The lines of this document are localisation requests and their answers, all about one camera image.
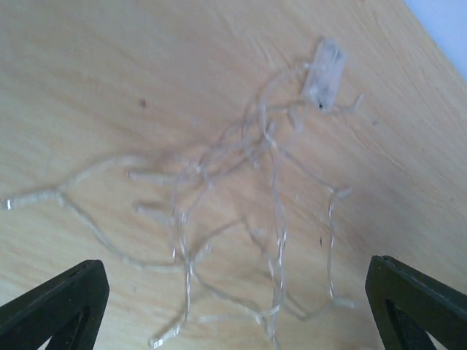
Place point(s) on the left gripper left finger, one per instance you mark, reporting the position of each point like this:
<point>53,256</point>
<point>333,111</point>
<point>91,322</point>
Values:
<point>65,312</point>

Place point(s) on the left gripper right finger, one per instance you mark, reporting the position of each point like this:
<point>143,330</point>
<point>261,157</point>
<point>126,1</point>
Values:
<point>410,308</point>

